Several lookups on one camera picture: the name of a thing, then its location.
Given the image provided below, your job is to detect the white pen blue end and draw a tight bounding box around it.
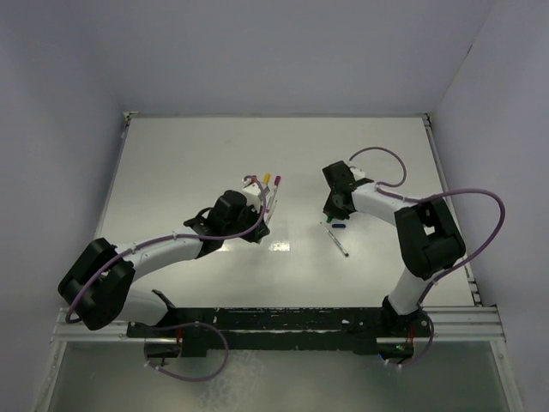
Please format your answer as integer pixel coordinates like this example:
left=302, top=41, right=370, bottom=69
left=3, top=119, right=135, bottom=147
left=320, top=222, right=349, bottom=258

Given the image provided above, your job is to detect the white pen yellow end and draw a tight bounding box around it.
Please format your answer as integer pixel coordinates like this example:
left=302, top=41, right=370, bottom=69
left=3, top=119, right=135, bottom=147
left=262, top=177, right=270, bottom=194

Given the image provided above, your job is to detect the white pen purple end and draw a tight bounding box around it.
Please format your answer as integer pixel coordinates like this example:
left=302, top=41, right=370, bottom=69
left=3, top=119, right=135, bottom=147
left=267, top=182, right=280, bottom=213

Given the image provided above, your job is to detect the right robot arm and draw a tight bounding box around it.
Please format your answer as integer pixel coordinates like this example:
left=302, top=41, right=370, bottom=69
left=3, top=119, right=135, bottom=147
left=323, top=161, right=466, bottom=336

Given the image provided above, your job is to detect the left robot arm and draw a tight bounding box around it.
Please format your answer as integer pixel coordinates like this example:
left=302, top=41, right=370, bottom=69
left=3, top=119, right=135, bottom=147
left=57, top=187, right=270, bottom=336

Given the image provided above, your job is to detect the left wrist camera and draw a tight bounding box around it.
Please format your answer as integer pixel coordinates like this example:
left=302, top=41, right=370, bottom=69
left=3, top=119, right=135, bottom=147
left=241, top=182, right=270, bottom=211

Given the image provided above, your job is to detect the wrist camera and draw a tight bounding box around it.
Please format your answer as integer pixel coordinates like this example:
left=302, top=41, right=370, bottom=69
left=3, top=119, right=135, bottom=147
left=241, top=182, right=270, bottom=211
left=350, top=167, right=366, bottom=180

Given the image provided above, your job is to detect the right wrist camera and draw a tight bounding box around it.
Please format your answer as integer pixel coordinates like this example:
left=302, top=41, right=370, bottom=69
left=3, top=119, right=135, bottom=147
left=350, top=167, right=366, bottom=180

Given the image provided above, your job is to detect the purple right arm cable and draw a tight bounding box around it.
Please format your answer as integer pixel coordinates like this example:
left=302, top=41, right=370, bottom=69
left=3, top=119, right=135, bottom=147
left=347, top=147, right=507, bottom=373

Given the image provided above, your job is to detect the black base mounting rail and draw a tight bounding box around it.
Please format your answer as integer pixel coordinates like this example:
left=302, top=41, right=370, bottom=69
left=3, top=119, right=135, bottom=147
left=127, top=303, right=433, bottom=359

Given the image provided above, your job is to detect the aluminium extrusion rail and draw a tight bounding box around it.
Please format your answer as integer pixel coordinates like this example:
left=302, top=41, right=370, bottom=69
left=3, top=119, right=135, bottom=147
left=425, top=306, right=505, bottom=342

